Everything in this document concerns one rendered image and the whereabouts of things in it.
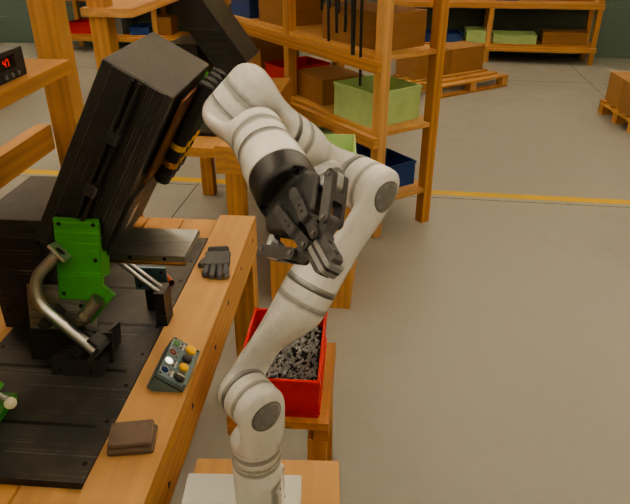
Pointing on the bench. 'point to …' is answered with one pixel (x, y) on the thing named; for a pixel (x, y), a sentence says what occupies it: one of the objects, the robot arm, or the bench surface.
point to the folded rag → (132, 437)
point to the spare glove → (216, 262)
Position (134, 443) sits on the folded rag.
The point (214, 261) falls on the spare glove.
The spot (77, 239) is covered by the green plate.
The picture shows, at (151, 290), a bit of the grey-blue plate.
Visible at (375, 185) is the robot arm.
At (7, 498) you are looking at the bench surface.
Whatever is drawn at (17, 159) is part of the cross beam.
